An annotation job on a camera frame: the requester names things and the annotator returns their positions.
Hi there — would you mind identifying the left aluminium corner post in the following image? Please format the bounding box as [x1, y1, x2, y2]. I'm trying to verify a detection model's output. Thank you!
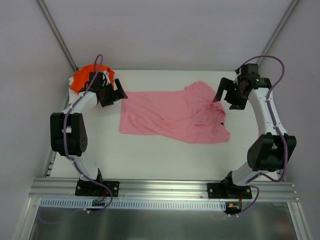
[35, 0, 78, 72]

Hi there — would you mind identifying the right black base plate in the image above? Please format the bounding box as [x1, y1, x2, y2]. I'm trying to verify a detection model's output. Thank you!
[206, 182, 252, 200]

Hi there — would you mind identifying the white slotted cable duct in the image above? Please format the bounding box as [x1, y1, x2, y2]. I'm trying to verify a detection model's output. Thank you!
[39, 198, 226, 211]

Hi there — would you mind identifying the right aluminium side rail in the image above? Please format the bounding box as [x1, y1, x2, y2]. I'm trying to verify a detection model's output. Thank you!
[249, 72, 286, 182]

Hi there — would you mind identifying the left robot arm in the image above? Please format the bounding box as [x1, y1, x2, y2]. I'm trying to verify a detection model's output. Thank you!
[50, 72, 128, 198]

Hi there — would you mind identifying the right aluminium corner post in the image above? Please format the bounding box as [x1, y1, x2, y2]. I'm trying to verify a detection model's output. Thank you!
[258, 0, 301, 56]

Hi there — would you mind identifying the white t shirt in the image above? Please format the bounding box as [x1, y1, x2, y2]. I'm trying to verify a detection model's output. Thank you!
[68, 76, 81, 105]

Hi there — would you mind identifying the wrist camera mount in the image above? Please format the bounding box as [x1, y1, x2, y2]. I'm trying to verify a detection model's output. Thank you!
[234, 66, 246, 85]
[103, 70, 113, 85]

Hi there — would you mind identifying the aluminium front rail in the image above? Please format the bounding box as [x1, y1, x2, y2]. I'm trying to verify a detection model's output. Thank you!
[28, 177, 300, 202]

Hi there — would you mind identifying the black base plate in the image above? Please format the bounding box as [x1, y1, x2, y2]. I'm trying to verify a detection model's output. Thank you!
[206, 182, 252, 200]
[74, 180, 120, 197]

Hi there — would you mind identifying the pink t shirt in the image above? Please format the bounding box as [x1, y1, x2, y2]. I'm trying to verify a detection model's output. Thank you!
[119, 81, 231, 144]

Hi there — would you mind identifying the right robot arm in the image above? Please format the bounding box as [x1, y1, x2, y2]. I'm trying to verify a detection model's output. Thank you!
[207, 63, 297, 199]

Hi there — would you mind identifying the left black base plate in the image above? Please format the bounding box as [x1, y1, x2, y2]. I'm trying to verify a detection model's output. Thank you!
[74, 180, 120, 197]

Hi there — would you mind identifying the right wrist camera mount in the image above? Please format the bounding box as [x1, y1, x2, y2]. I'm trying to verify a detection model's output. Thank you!
[234, 66, 246, 85]

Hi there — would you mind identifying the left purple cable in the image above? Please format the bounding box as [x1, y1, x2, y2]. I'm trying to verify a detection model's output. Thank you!
[37, 54, 113, 224]

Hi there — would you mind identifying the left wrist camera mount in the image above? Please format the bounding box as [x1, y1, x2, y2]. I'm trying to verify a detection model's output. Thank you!
[103, 70, 113, 85]

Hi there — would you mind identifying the orange t shirt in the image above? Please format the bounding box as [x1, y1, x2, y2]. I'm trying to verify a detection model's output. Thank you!
[73, 63, 115, 92]

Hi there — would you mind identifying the aluminium corner post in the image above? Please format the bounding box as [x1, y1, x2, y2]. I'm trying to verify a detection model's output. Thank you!
[258, 0, 301, 56]
[35, 0, 78, 72]

